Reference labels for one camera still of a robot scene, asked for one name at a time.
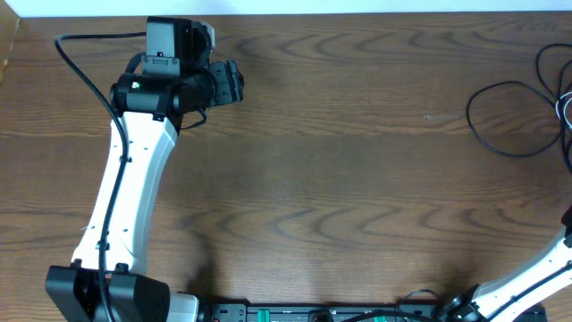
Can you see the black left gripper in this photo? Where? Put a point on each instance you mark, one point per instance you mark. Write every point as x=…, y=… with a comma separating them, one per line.
x=222, y=83

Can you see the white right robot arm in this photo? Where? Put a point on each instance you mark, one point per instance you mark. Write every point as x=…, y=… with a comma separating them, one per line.
x=506, y=298

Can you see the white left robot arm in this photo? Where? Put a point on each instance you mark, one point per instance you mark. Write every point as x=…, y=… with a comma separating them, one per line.
x=107, y=277

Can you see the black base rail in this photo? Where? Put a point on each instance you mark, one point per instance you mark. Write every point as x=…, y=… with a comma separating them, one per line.
x=240, y=312

